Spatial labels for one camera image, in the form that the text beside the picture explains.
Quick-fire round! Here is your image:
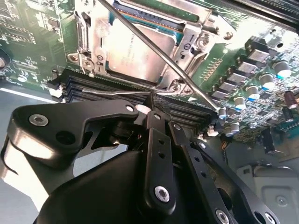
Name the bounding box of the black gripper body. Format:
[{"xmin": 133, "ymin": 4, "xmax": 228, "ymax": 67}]
[{"xmin": 34, "ymin": 150, "xmax": 211, "ymax": 224}]

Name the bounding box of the silver CPU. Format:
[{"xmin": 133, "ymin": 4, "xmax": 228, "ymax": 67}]
[{"xmin": 105, "ymin": 23, "xmax": 178, "ymax": 82}]

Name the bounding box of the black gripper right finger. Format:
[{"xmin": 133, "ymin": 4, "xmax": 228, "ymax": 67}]
[{"xmin": 154, "ymin": 93, "xmax": 281, "ymax": 224}]

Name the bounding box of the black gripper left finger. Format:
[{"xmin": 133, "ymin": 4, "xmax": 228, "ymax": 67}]
[{"xmin": 0, "ymin": 92, "xmax": 177, "ymax": 215}]

